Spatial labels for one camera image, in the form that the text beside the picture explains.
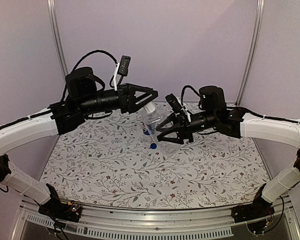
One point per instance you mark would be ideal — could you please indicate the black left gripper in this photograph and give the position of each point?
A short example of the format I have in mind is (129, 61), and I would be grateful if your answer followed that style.
(131, 105)

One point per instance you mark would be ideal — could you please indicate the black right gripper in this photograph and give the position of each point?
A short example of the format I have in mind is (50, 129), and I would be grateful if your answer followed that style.
(184, 129)

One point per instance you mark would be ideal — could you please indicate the white bottle cap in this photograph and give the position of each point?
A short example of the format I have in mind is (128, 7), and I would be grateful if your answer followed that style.
(149, 108)

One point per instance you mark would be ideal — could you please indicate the blue label plastic bottle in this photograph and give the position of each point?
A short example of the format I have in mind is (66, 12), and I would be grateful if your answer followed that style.
(147, 130)

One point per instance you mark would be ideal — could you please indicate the blue bottle cap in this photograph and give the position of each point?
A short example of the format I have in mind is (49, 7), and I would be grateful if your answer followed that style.
(153, 146)

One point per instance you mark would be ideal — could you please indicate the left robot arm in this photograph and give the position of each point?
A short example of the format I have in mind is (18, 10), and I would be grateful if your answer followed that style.
(86, 96)

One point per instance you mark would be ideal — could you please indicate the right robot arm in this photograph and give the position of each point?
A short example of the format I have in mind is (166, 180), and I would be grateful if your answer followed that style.
(236, 122)

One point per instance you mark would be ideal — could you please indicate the floral patterned table mat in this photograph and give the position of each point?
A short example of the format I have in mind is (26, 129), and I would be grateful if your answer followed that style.
(106, 162)

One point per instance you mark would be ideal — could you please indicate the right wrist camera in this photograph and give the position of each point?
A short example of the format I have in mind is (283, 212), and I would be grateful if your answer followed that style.
(180, 111)

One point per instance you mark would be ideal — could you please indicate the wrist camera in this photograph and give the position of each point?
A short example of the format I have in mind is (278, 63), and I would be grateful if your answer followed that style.
(180, 111)
(120, 71)

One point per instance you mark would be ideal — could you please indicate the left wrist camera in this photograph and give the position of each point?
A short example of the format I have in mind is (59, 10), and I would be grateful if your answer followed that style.
(120, 71)

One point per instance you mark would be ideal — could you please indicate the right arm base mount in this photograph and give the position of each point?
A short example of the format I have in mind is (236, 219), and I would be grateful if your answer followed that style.
(259, 208)

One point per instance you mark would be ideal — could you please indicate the aluminium front frame rail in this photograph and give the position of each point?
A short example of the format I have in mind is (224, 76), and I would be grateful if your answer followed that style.
(114, 223)

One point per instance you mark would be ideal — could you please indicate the left aluminium corner post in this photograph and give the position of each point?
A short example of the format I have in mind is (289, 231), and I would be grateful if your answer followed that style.
(51, 7)

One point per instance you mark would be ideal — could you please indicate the aluminium corner post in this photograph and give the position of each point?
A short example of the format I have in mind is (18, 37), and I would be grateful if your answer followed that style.
(51, 7)
(260, 5)

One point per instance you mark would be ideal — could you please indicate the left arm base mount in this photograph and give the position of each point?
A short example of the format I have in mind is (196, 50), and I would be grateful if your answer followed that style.
(54, 208)

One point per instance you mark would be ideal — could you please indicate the right aluminium corner post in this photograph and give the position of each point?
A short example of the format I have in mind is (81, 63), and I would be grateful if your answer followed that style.
(260, 5)

